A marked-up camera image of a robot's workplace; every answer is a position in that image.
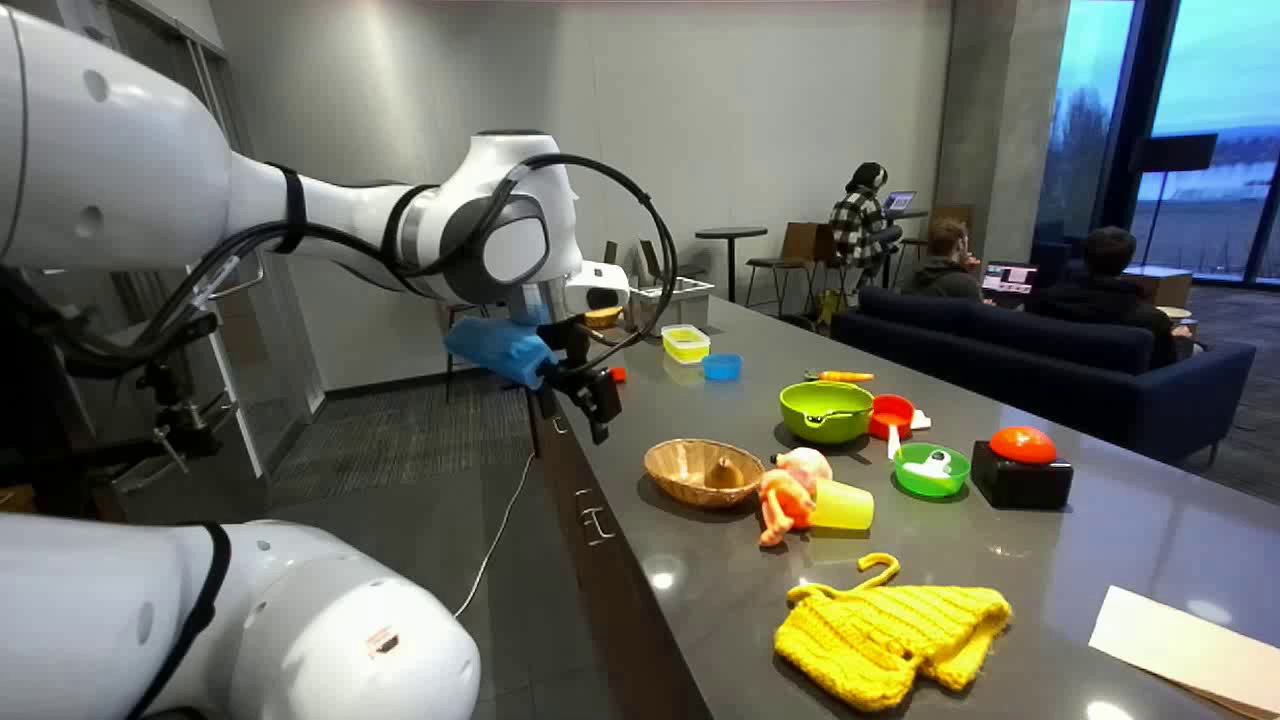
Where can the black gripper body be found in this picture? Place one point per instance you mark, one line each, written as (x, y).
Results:
(576, 357)

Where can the yellow knitted cloth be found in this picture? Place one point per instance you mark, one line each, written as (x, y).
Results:
(886, 632)

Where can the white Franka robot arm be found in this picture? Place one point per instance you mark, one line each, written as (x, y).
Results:
(105, 145)

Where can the small red object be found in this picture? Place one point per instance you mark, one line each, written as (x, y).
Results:
(618, 375)

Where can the small wooden bowl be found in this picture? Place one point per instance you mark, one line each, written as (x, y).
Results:
(602, 318)

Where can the yellow translucent container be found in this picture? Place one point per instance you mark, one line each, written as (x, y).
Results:
(684, 346)

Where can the small blue bowl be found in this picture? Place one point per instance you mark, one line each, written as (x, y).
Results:
(721, 368)

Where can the woven wicker basket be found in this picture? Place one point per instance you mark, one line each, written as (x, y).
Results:
(701, 471)

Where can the metal pot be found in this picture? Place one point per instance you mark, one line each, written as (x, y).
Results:
(684, 302)

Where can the dark wooden cabinet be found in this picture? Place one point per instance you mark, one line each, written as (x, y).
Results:
(602, 561)

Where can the round bar table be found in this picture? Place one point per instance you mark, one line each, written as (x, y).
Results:
(729, 238)

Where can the orange and white plush toy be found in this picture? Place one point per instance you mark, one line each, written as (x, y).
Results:
(786, 502)

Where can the green plastic bowl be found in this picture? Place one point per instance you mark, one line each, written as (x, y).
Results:
(825, 413)

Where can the wooden chair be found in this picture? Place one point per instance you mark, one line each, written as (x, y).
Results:
(796, 255)

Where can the yellow plastic cup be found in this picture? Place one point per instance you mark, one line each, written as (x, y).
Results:
(841, 511)

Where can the red measuring cup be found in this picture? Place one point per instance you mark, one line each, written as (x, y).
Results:
(891, 413)

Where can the person in checkered top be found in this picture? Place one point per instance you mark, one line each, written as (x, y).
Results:
(861, 235)

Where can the seated person with brown hair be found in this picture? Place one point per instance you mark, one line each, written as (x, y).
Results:
(947, 266)

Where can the open laptop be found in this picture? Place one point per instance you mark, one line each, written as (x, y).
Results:
(1010, 277)

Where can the black box with orange dome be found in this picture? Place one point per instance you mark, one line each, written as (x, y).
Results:
(1021, 472)

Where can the dark blue sofa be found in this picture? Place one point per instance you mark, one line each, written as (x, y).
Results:
(1066, 367)

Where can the seated person in dark jacket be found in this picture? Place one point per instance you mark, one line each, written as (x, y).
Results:
(1105, 286)

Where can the white paper sheet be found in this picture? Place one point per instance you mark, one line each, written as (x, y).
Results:
(1183, 647)

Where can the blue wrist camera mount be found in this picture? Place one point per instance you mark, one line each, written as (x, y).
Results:
(502, 349)

